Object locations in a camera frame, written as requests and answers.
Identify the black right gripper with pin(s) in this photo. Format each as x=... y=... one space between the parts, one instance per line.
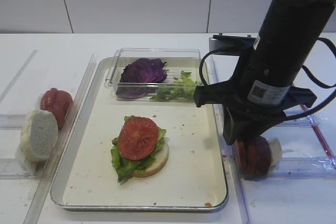
x=256 y=95

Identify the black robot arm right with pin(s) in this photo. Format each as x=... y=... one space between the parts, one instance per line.
x=294 y=26

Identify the stack of meat slices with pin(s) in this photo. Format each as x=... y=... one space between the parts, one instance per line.
x=254 y=157

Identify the white block behind meat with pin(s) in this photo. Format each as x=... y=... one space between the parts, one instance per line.
x=276 y=151

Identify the green lettuce in container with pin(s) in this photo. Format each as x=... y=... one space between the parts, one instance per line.
x=182 y=88

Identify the green lettuce on bun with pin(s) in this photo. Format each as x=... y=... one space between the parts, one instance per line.
x=125 y=167

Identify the stack of tomato slices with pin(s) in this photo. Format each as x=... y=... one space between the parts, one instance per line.
x=58 y=103

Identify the bottom bun on tray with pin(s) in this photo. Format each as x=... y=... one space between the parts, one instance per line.
x=160 y=159

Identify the clear holder lower right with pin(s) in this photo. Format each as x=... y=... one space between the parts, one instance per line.
x=300 y=168

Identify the clear holder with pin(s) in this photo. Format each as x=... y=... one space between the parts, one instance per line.
x=11 y=170
x=15 y=122
x=300 y=168
x=307 y=121

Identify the clear holder upper right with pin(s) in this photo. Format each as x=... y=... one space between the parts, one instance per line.
x=307 y=121

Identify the clear plastic container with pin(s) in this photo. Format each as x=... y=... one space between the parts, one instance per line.
x=176 y=61

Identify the purple cabbage leaf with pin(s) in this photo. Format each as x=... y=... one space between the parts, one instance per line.
x=143 y=70

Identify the cream metal baking tray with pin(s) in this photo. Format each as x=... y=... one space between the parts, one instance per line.
x=192 y=180

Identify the white bun half upright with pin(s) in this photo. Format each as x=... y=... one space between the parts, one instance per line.
x=38 y=135

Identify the clear holder upper left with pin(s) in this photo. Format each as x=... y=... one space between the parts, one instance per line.
x=15 y=122

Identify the clear holder lower left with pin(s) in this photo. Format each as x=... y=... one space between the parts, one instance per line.
x=11 y=170

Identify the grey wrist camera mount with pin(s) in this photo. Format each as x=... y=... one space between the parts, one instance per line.
x=230 y=45

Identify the red plastic rail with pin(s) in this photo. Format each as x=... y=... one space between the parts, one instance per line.
x=322 y=140

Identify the clear rail left of tray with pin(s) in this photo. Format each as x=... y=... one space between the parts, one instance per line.
x=50 y=167

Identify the clear rail far left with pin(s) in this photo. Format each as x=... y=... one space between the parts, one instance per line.
x=18 y=74

